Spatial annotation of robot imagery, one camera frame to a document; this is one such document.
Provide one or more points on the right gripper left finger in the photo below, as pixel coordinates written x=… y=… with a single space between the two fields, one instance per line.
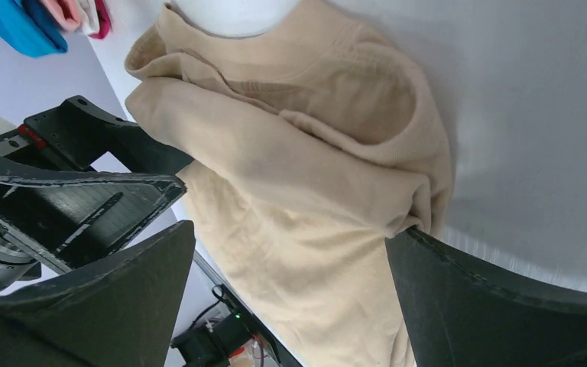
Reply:
x=118 y=311

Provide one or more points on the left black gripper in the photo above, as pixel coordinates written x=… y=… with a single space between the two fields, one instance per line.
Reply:
x=53 y=215

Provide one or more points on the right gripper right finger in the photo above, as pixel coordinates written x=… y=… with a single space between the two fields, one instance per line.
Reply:
x=460 y=310

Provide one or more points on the beige t shirt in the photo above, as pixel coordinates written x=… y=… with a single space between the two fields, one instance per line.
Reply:
x=312 y=144

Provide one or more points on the white folded t shirt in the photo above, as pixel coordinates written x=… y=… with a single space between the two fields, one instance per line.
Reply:
x=89 y=17

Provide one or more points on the blue folded t shirt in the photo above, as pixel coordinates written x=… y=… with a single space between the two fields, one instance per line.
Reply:
x=29 y=29

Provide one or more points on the pink folded t shirt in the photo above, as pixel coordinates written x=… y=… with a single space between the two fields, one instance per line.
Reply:
x=66 y=13

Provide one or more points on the red folded t shirt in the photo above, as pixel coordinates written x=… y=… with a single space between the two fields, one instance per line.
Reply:
x=105 y=24

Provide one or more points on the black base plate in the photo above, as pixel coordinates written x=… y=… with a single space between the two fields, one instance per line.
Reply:
x=226 y=329

